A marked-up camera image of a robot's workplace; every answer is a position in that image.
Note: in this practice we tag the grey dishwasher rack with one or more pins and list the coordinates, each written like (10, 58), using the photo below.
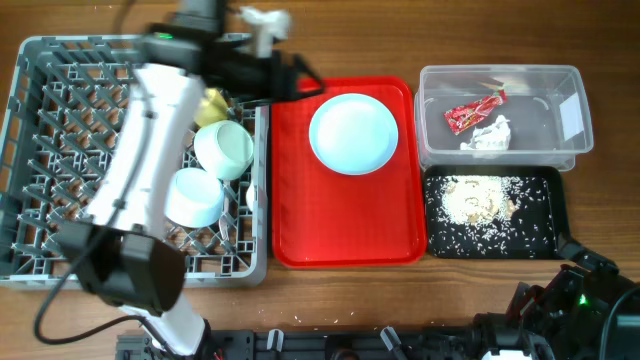
(66, 106)

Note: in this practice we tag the black tray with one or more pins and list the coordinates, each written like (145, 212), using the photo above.
(500, 240)

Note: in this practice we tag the red plastic tray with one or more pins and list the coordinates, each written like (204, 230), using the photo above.
(323, 219)

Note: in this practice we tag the light blue plate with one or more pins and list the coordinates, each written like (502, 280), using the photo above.
(353, 134)

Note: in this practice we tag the yellow plastic cup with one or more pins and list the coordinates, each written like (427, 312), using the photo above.
(213, 108)

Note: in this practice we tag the white napkin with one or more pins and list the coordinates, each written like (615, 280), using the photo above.
(495, 137)

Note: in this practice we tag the white plastic spoon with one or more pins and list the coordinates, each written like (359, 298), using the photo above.
(250, 192)

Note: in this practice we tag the clear plastic bin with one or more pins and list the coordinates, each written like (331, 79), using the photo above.
(546, 106)

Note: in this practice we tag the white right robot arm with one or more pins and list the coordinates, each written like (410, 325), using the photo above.
(589, 310)

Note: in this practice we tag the green bowl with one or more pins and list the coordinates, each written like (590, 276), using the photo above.
(225, 149)

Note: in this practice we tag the red candy wrapper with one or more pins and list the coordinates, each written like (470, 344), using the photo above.
(463, 117)

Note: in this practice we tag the light blue bowl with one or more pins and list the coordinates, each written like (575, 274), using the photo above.
(195, 198)

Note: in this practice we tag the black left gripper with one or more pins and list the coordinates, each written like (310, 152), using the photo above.
(273, 90)

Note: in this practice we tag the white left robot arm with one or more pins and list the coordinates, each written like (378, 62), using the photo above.
(116, 251)

